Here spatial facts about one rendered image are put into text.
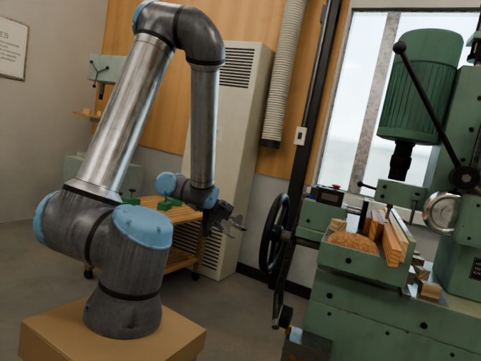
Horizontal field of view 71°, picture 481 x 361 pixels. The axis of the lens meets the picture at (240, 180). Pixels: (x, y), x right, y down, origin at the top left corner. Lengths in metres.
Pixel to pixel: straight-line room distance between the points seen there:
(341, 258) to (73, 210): 0.66
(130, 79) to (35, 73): 2.65
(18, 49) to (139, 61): 2.56
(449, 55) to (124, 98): 0.88
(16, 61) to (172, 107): 1.30
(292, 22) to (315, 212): 1.80
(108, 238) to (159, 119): 2.55
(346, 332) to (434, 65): 0.77
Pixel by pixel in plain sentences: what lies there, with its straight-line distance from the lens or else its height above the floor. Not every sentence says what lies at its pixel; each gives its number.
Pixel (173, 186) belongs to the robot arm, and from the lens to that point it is 1.26.
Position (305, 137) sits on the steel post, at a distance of 2.53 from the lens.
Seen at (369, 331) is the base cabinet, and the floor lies 0.68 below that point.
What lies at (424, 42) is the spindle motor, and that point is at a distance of 1.13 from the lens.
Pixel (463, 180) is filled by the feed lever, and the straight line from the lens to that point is 1.02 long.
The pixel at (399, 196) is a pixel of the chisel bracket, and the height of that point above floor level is 1.03.
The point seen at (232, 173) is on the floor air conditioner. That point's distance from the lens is 2.52.
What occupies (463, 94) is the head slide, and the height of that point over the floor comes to 1.34.
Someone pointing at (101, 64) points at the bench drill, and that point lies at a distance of 3.18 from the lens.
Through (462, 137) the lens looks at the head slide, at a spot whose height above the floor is 1.23.
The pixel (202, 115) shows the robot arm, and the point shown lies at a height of 1.16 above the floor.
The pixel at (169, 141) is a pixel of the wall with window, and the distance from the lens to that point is 3.22.
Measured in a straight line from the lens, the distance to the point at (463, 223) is 1.00.
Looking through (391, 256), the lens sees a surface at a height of 0.92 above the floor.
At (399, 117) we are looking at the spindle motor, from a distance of 1.09.
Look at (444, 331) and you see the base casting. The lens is 1.04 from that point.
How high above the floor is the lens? 1.12
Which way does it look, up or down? 7 degrees down
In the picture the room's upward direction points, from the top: 10 degrees clockwise
